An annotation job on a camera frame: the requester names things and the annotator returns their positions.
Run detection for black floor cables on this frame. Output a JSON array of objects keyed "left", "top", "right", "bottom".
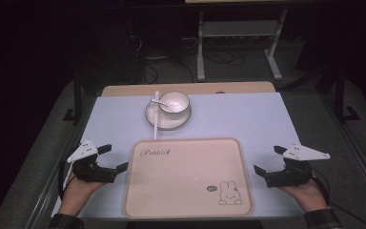
[{"left": 128, "top": 17, "right": 246, "bottom": 84}]

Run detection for beige tray with rabbit print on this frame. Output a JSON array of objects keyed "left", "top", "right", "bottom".
[{"left": 122, "top": 136, "right": 254, "bottom": 219}]

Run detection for pale blue table mat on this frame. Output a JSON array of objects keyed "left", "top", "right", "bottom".
[{"left": 51, "top": 93, "right": 303, "bottom": 219}]

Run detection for white metal stand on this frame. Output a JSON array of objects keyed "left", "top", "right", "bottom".
[{"left": 195, "top": 9, "right": 289, "bottom": 82}]

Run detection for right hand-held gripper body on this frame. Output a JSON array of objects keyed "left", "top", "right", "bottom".
[{"left": 264, "top": 143, "right": 331, "bottom": 188}]

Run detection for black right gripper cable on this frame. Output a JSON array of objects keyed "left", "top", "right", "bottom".
[{"left": 311, "top": 169, "right": 366, "bottom": 229}]

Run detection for black metal stand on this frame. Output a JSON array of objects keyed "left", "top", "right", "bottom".
[
  {"left": 62, "top": 71, "right": 84, "bottom": 122},
  {"left": 334, "top": 65, "right": 361, "bottom": 124}
]

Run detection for white ceramic spoon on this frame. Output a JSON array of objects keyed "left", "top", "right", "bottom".
[{"left": 150, "top": 97, "right": 176, "bottom": 113}]

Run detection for person's right hand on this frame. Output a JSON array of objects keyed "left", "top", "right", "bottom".
[{"left": 279, "top": 173, "right": 329, "bottom": 213}]

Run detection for white ceramic bowl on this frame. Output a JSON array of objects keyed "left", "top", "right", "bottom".
[{"left": 158, "top": 91, "right": 191, "bottom": 115}]

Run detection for white saucer with dark rim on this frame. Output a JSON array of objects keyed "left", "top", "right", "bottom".
[{"left": 144, "top": 100, "right": 193, "bottom": 131}]

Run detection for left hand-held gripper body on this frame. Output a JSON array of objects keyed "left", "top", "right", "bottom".
[{"left": 67, "top": 138, "right": 118, "bottom": 184}]

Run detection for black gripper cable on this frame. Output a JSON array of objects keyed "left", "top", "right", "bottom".
[
  {"left": 311, "top": 169, "right": 366, "bottom": 229},
  {"left": 57, "top": 155, "right": 78, "bottom": 200}
]

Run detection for person's left hand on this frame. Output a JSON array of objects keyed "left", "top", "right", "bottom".
[{"left": 58, "top": 171, "right": 106, "bottom": 218}]

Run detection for white chopstick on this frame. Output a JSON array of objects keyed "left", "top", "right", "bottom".
[
  {"left": 155, "top": 91, "right": 161, "bottom": 140},
  {"left": 152, "top": 91, "right": 158, "bottom": 140}
]

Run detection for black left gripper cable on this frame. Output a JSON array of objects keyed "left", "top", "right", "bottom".
[{"left": 57, "top": 155, "right": 78, "bottom": 200}]

